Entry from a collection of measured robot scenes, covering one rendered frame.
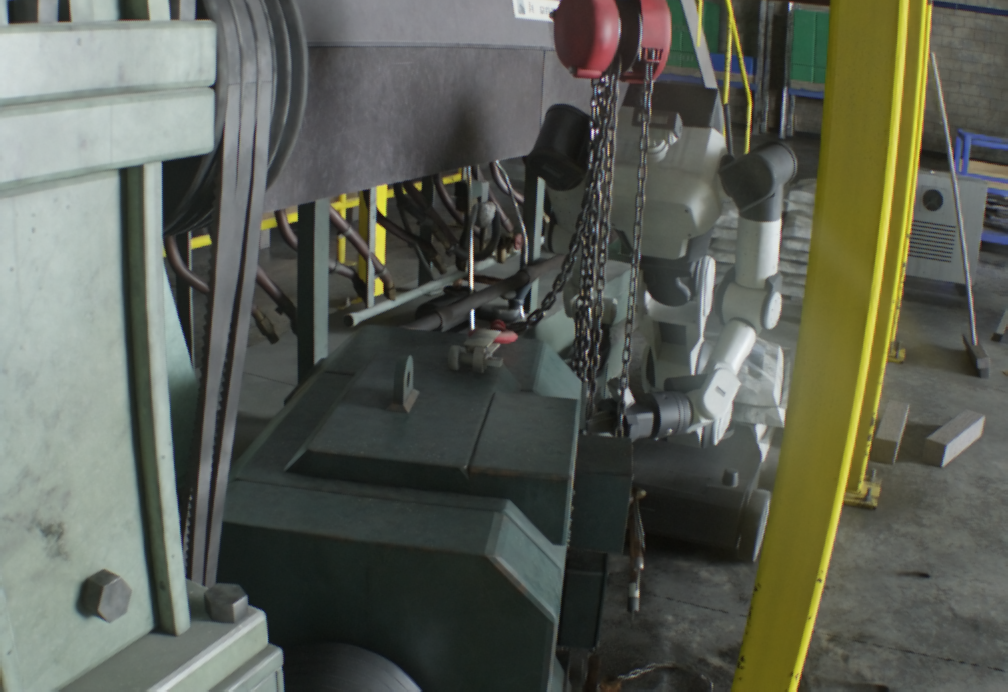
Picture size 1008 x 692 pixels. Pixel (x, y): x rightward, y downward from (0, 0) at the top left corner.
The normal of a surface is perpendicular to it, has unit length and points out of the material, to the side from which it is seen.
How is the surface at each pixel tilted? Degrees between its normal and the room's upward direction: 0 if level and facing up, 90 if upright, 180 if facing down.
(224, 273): 96
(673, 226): 133
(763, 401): 61
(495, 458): 0
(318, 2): 78
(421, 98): 90
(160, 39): 90
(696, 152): 43
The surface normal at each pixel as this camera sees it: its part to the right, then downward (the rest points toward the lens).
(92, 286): 0.89, 0.17
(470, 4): 0.88, -0.04
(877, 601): 0.05, -0.96
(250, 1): 0.81, -0.32
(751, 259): -0.59, 0.34
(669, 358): -0.25, -0.53
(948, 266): -0.37, 0.24
